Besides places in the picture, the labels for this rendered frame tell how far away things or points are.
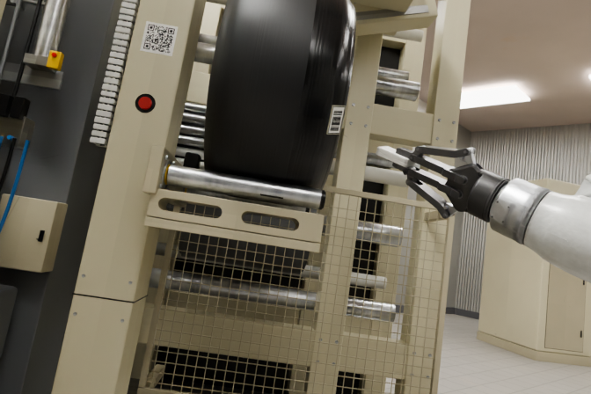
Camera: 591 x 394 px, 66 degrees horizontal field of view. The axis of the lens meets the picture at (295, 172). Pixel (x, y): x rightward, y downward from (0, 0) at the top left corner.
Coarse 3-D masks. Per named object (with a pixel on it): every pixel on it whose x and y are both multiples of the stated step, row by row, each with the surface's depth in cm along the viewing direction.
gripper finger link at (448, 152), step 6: (420, 150) 79; (426, 150) 78; (432, 150) 77; (438, 150) 77; (444, 150) 76; (450, 150) 75; (456, 150) 74; (462, 150) 73; (468, 150) 73; (474, 150) 74; (444, 156) 76; (450, 156) 75; (456, 156) 74; (462, 156) 74
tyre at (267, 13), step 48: (240, 0) 93; (288, 0) 94; (336, 0) 97; (240, 48) 89; (288, 48) 90; (336, 48) 91; (240, 96) 90; (288, 96) 90; (336, 96) 92; (240, 144) 94; (288, 144) 93; (336, 144) 97
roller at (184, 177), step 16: (176, 176) 96; (192, 176) 96; (208, 176) 96; (224, 176) 97; (240, 176) 98; (224, 192) 97; (240, 192) 97; (256, 192) 97; (272, 192) 97; (288, 192) 97; (304, 192) 98; (320, 192) 98; (320, 208) 99
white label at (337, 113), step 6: (336, 108) 92; (342, 108) 93; (330, 114) 92; (336, 114) 93; (342, 114) 94; (330, 120) 92; (336, 120) 93; (330, 126) 93; (336, 126) 94; (330, 132) 93; (336, 132) 95
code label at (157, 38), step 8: (152, 24) 108; (160, 24) 108; (144, 32) 108; (152, 32) 108; (160, 32) 108; (168, 32) 108; (176, 32) 108; (144, 40) 107; (152, 40) 107; (160, 40) 108; (168, 40) 108; (144, 48) 107; (152, 48) 107; (160, 48) 107; (168, 48) 108
